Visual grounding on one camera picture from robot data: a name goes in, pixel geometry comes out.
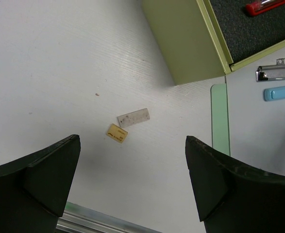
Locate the blue highlighter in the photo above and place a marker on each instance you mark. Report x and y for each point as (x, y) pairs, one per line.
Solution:
(273, 94)

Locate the grey eraser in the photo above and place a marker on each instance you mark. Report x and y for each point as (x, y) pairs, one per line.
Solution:
(133, 118)

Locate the green clipboard with paper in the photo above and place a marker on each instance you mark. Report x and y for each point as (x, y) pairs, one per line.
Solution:
(246, 127)

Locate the green metal tool chest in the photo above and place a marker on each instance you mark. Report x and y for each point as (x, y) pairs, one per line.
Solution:
(205, 39)

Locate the yellow eraser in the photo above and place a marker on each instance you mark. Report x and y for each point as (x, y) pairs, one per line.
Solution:
(117, 133)

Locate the red gel pen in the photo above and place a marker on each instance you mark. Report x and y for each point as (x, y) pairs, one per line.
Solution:
(261, 6)

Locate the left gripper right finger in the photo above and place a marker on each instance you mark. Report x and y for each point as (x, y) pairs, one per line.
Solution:
(232, 196)

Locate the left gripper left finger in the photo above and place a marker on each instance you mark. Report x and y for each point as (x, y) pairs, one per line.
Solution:
(34, 189)

